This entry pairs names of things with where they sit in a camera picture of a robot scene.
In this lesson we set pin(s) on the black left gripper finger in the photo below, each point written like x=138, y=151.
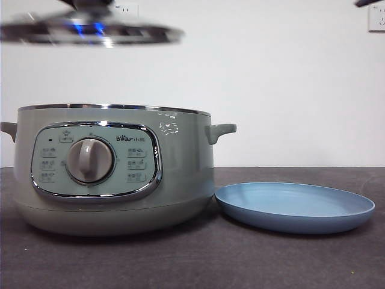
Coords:
x=69, y=2

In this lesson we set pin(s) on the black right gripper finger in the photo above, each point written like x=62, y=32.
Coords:
x=365, y=2

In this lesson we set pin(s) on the glass lid with green knob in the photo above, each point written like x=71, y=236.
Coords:
x=45, y=31

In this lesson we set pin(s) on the pale green electric steamer pot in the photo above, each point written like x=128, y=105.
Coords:
x=180, y=168

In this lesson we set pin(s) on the blue round plate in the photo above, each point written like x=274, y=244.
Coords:
x=288, y=207

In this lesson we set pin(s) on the white wall socket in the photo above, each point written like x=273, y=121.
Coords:
x=129, y=10
x=378, y=19

